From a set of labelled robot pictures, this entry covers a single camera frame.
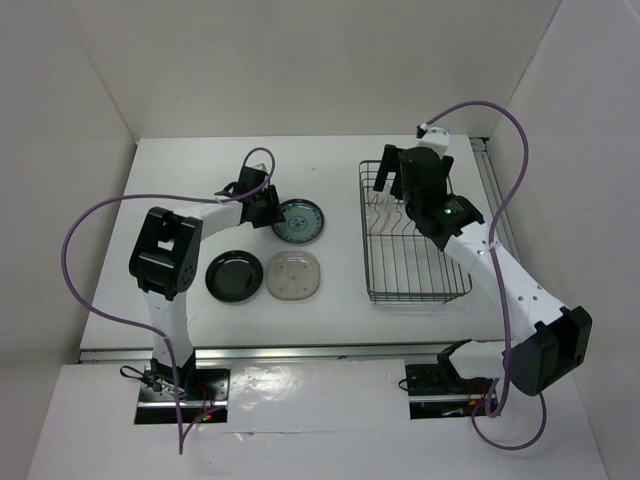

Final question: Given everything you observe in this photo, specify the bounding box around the clear ribbed glass plate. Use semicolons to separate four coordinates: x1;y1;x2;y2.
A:
366;191;404;237

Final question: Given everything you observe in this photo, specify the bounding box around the frosted beige glass plate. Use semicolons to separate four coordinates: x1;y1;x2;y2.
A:
265;250;321;301

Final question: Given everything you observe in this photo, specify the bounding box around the aluminium front rail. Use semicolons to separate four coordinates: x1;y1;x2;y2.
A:
78;342;453;364

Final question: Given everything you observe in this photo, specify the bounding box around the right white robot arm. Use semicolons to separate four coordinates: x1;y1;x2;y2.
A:
374;145;593;396

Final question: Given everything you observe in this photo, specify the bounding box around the blue patterned ceramic plate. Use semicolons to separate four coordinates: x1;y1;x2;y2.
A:
272;199;325;245

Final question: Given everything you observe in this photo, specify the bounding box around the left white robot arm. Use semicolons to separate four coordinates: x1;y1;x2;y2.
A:
129;166;284;399

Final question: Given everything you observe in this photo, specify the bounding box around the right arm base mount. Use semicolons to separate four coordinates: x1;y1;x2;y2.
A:
397;364;492;420

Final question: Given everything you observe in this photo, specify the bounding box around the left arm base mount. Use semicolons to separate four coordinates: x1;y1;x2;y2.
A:
119;365;231;425

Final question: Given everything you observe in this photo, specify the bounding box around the metal wire dish rack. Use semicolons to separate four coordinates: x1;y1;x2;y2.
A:
359;160;472;304

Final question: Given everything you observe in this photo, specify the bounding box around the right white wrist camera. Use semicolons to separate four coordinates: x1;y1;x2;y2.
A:
416;123;450;159

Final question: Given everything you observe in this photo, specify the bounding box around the black round plate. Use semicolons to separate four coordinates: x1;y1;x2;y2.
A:
205;250;264;304

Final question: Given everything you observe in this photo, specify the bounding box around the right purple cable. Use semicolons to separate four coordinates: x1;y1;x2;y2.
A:
419;100;549;451

